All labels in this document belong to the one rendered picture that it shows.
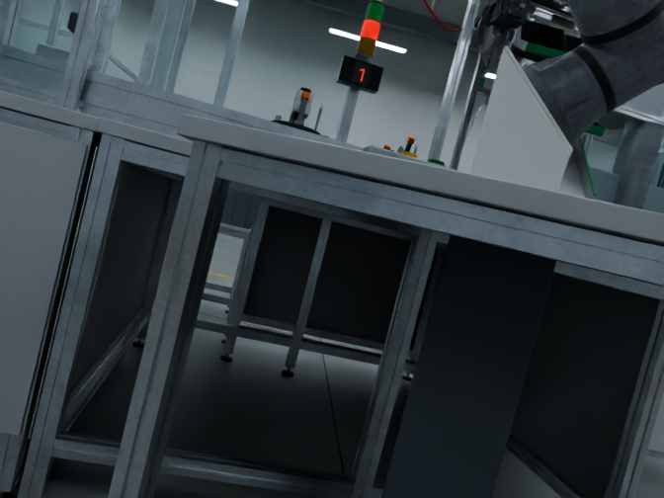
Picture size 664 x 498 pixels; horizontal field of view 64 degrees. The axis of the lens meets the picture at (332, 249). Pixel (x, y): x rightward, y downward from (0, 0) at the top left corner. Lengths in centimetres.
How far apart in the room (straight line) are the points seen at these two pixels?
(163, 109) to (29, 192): 32
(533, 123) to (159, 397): 67
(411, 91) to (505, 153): 1173
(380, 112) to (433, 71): 150
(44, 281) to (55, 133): 31
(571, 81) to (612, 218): 32
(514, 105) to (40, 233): 94
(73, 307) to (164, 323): 48
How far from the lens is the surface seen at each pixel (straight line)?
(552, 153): 85
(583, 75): 92
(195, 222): 74
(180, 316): 76
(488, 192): 63
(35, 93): 129
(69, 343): 125
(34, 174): 124
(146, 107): 126
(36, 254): 125
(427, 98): 1260
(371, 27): 163
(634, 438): 167
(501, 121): 86
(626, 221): 64
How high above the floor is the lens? 76
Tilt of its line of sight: 2 degrees down
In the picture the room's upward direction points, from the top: 14 degrees clockwise
